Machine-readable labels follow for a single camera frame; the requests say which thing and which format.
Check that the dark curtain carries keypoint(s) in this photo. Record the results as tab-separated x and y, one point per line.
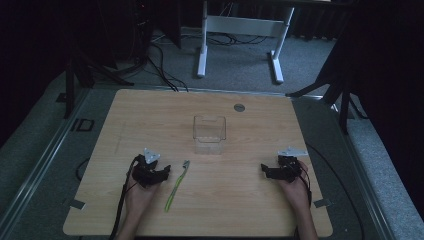
390	66
26	50

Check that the black square floor bracket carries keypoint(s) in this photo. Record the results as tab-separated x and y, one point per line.
83	125

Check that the person's right hand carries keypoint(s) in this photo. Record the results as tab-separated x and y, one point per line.
295	195

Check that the grey table grommet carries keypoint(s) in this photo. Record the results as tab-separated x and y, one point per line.
239	107

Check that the green toothbrush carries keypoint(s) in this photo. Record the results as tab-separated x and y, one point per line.
176	188

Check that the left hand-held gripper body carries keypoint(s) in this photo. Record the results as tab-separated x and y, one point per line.
144	171

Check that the white metal desk frame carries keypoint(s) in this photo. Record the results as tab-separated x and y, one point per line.
240	26

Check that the black tripod stand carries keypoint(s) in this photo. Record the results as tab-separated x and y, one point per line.
343	111
69	95

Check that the metal floor rail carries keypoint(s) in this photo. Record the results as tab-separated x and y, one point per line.
40	166
363	186

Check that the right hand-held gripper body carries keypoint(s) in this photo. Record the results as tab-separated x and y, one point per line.
289	166

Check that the clear plastic container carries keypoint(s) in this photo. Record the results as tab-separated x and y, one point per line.
209	133

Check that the dark computer tower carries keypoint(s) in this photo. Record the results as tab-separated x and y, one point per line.
140	31

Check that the grey tape piece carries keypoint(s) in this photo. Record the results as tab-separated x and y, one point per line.
76	204
322	202

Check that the person's left hand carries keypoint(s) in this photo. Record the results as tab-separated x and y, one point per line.
140	198

